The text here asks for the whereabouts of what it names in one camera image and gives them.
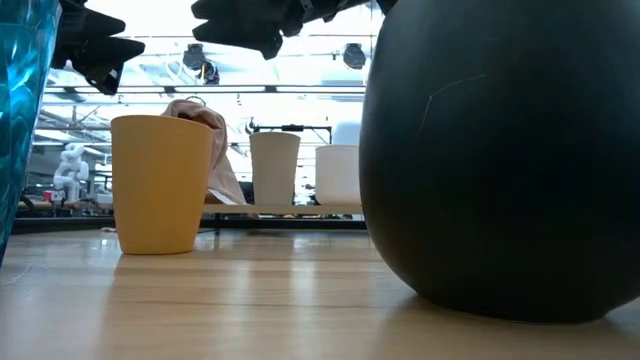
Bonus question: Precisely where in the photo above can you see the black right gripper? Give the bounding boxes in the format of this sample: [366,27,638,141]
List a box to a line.
[190,0,362,62]

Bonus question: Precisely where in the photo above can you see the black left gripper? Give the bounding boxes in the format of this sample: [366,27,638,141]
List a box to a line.
[51,0,147,97]

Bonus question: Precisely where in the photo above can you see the teal faceted glass tumbler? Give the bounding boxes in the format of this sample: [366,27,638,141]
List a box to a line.
[0,0,63,265]

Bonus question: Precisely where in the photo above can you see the beige pink cloth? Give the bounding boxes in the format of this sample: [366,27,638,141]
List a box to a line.
[159,97,250,207]

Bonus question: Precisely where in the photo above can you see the beige ribbed cup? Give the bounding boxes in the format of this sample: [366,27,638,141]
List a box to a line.
[248,130,303,207]

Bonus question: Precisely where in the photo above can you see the yellow plastic cup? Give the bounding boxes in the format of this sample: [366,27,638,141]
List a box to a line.
[110,114,216,257]

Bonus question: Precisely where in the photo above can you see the white ceramic mug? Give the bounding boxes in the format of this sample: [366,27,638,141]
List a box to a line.
[314,143,363,207]

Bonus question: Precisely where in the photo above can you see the large black round vase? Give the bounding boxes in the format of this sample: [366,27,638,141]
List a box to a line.
[358,0,640,325]

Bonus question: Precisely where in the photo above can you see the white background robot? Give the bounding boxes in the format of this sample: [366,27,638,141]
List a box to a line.
[51,142,91,204]

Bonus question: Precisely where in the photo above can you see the white background panel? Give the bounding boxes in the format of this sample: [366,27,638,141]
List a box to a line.
[331,119,363,147]

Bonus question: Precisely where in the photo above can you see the ceiling cable reel with box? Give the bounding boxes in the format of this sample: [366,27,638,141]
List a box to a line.
[181,42,222,86]

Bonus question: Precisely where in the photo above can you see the black background station frame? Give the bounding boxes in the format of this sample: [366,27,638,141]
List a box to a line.
[243,117,334,147]

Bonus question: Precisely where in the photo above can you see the round ceiling cable reel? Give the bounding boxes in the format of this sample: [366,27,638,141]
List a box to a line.
[341,42,368,71]

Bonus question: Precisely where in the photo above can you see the wooden shelf black frame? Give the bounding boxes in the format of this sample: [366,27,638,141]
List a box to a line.
[201,202,365,236]

